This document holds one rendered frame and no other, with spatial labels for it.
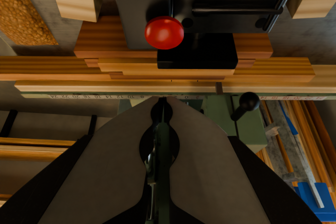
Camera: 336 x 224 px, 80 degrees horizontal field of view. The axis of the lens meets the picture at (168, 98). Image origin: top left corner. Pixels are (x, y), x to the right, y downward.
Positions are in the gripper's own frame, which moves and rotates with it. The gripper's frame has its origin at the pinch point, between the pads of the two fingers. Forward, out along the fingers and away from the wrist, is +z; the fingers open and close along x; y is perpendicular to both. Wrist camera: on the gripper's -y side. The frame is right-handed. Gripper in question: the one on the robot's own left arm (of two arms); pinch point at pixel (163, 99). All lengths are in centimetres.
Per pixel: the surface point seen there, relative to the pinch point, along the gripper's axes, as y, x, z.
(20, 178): 185, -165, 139
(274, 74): 7.1, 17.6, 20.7
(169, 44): -1.9, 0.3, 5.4
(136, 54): 1.8, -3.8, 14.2
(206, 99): 7.3, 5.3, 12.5
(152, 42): -2.0, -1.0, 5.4
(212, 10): -4.2, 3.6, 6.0
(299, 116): 81, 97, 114
